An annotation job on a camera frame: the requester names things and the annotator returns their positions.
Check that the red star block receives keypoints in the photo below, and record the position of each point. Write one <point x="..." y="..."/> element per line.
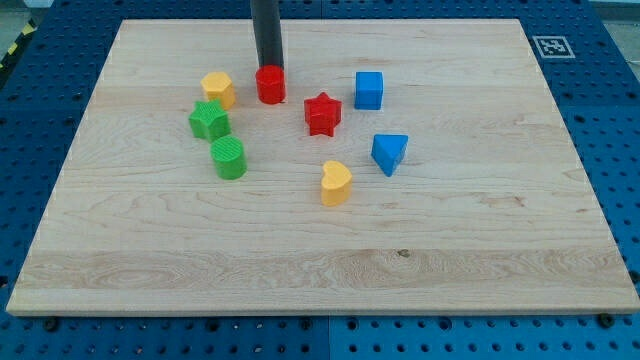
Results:
<point x="322" y="114"/>

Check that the green star block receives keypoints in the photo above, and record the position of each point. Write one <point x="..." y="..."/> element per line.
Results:
<point x="209" y="120"/>

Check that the yellow heart block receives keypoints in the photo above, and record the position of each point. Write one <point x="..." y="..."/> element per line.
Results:
<point x="336" y="183"/>

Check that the blue triangle block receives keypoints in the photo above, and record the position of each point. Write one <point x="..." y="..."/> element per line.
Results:
<point x="388" y="151"/>

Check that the green cylinder block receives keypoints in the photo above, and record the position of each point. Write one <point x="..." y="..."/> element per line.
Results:
<point x="229" y="158"/>

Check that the blue cube block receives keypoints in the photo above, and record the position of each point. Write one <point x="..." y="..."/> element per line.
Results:
<point x="369" y="89"/>

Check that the light wooden board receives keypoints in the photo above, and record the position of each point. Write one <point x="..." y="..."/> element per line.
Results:
<point x="489" y="212"/>

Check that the red cylinder block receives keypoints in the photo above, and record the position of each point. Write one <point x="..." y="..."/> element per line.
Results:
<point x="270" y="84"/>

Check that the yellow hexagon block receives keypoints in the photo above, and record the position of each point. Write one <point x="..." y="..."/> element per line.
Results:
<point x="219" y="86"/>

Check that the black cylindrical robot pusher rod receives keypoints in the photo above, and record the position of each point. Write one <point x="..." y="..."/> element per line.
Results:
<point x="267" y="32"/>

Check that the white fiducial marker tag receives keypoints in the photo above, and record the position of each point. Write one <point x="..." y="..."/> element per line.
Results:
<point x="553" y="47"/>

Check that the black bolt left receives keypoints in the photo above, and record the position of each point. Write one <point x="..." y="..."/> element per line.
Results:
<point x="50" y="324"/>

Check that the black bolt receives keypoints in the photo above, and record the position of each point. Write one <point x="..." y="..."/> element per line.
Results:
<point x="50" y="324"/>
<point x="606" y="320"/>

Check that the black bolt right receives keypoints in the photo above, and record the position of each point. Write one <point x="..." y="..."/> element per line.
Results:
<point x="606" y="320"/>

